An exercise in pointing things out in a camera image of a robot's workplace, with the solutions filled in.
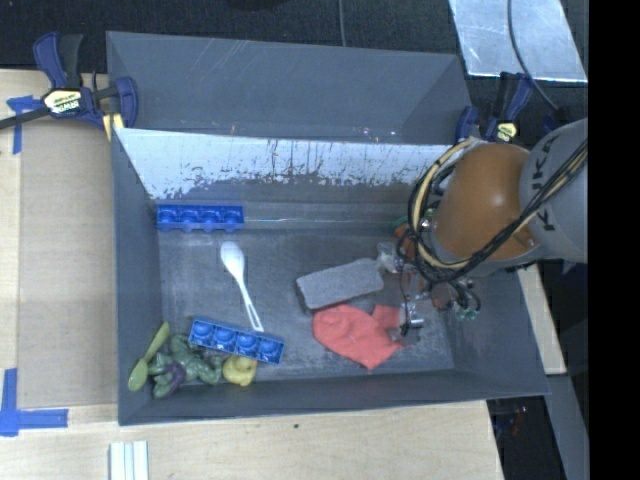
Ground orange and green toy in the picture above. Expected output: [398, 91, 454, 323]
[391, 216, 417, 250]

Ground red cloth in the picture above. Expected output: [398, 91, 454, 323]
[311, 303, 417, 371]

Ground grey sponge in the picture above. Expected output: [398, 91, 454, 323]
[295, 258, 386, 312]

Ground blue toy building brick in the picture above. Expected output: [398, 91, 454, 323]
[188, 315, 286, 366]
[155, 202, 246, 234]

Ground yellow rubber duck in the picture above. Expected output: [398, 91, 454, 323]
[221, 354, 259, 388]

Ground white plastic spoon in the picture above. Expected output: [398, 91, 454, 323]
[219, 240, 266, 334]

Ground green toy figure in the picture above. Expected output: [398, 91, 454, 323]
[146, 333, 225, 401]

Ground grey metal bin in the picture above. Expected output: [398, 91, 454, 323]
[104, 30, 552, 427]

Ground green plastic spoon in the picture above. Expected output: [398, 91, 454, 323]
[127, 320, 172, 393]

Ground pale wood board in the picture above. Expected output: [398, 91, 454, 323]
[17, 121, 121, 410]

